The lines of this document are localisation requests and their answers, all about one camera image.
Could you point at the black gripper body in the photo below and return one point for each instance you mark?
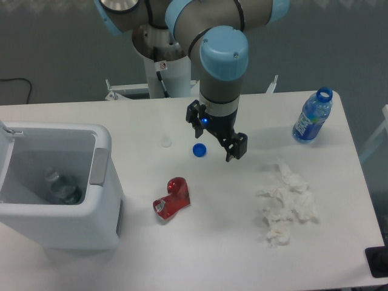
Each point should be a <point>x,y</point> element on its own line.
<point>221,127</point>

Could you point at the black device at table corner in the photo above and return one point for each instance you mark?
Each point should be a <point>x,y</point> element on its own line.
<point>377,261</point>

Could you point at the crumpled white tissue paper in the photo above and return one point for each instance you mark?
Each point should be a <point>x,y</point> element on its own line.
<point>291,201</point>

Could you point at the clear bottle inside trash can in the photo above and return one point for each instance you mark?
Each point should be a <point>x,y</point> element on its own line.
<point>62,189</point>

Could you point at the white frame at right edge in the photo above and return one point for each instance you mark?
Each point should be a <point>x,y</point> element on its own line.
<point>375,139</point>

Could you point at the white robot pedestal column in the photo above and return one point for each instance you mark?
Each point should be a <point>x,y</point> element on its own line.
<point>167,67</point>

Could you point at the white metal base frame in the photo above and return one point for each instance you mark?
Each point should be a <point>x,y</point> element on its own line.
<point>141,91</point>

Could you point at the blue bottle cap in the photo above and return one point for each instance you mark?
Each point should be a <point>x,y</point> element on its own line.
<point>199,150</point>

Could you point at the white trash can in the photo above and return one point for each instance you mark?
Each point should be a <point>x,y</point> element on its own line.
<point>82,151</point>

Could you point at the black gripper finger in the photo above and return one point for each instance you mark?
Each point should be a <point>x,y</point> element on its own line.
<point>235,145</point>
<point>192,117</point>

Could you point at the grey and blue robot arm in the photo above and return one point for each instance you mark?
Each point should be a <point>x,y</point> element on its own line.
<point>212,35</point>

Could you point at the crushed red can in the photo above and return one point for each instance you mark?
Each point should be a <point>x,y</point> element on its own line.
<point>177,198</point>

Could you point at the blue plastic water bottle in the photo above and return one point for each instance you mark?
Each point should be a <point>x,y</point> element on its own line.
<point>314,113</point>

